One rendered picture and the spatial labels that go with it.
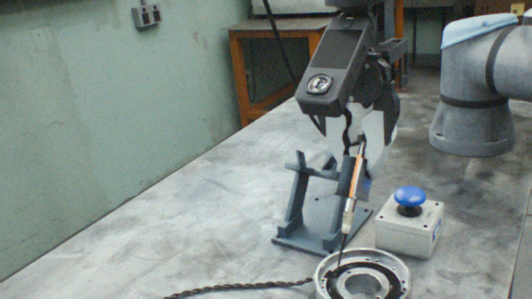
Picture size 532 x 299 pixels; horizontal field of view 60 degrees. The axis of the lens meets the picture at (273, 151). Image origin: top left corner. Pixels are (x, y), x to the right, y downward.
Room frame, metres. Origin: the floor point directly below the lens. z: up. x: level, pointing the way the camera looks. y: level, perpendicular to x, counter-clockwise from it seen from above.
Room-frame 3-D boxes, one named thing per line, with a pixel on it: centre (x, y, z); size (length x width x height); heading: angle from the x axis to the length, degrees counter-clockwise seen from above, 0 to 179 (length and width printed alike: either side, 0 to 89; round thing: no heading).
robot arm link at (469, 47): (0.79, -0.38, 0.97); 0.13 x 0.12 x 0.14; 29
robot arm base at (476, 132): (0.80, -0.38, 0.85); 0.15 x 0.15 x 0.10
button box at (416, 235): (0.52, -0.17, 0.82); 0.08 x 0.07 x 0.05; 146
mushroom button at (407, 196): (0.51, -0.17, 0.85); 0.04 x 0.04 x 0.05
